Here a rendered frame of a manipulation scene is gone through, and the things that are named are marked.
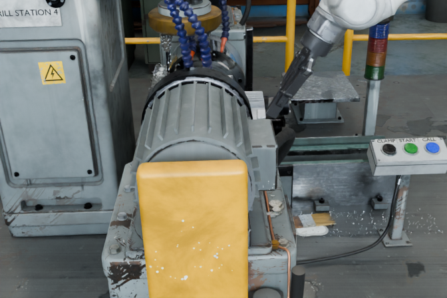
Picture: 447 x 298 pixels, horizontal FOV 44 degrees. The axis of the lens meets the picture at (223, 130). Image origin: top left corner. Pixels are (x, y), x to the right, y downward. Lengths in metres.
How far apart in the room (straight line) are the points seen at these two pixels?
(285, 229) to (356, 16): 0.47
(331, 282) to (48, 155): 0.72
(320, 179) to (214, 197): 0.88
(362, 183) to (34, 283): 0.87
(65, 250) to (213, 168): 0.87
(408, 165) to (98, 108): 0.72
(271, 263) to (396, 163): 0.56
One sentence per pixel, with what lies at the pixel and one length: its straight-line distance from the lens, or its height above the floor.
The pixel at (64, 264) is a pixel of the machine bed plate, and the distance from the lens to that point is 1.42.
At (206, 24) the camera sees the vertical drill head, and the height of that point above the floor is 1.32.
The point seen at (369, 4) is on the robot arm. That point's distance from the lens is 1.12.
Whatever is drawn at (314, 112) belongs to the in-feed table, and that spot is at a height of 0.83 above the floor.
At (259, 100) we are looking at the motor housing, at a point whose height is 1.10.
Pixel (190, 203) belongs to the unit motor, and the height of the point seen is 1.31.
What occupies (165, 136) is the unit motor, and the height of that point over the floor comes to 1.35.
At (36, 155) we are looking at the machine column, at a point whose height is 1.05.
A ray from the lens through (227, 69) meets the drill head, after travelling 1.65.
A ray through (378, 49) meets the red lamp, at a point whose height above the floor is 1.13.
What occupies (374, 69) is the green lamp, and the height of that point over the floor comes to 1.07.
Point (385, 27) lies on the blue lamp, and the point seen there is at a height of 1.20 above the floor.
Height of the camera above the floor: 1.67
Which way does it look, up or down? 26 degrees down
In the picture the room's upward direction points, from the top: 1 degrees counter-clockwise
